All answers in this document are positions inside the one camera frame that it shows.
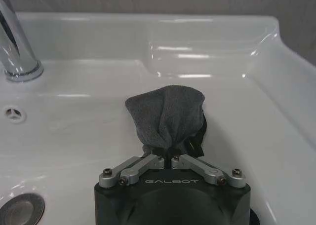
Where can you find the round overflow hole cover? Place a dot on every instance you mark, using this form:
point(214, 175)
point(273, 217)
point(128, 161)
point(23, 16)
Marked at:
point(14, 113)

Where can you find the chrome faucet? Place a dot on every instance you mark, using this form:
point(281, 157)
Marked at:
point(14, 37)

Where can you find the chrome sink drain stopper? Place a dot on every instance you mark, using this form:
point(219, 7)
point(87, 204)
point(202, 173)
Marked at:
point(21, 211)

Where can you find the dark grey towel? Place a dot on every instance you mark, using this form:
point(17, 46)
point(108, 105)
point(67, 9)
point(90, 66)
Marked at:
point(170, 119)

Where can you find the white ceramic washbasin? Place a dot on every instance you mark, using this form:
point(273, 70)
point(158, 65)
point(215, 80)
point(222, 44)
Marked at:
point(158, 106)

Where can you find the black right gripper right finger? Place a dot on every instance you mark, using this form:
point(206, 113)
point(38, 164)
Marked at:
point(205, 169)

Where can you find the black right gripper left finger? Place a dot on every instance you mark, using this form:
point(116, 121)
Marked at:
point(138, 169)

